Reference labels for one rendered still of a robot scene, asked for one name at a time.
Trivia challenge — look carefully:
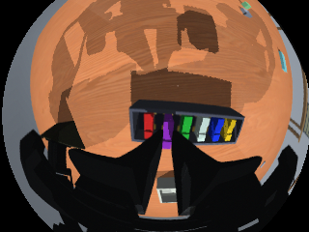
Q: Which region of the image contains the green fuse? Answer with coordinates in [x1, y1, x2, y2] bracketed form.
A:
[179, 115, 193, 139]

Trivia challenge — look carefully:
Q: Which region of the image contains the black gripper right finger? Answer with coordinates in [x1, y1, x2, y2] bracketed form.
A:
[171, 130, 263, 217]

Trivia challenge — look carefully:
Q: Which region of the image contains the red fuse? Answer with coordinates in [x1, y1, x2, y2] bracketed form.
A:
[144, 112, 155, 139]

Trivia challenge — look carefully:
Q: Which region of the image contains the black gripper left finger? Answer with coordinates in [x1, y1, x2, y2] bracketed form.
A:
[69, 129, 163, 215]

